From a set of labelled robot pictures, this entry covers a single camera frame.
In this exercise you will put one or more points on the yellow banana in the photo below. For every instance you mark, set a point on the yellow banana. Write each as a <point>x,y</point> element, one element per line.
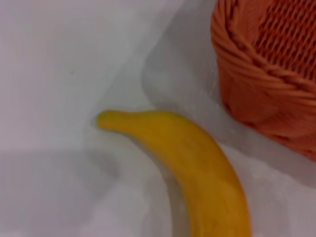
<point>197,168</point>

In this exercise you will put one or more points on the orange woven plastic basket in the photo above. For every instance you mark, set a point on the orange woven plastic basket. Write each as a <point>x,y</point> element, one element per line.
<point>271,64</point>

